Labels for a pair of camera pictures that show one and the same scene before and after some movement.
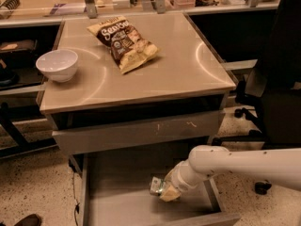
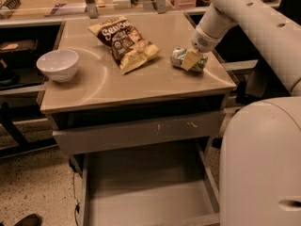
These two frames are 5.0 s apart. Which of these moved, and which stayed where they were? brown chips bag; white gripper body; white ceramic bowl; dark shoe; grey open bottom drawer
Moved: white gripper body
Stayed: brown chips bag; white ceramic bowl; dark shoe; grey open bottom drawer
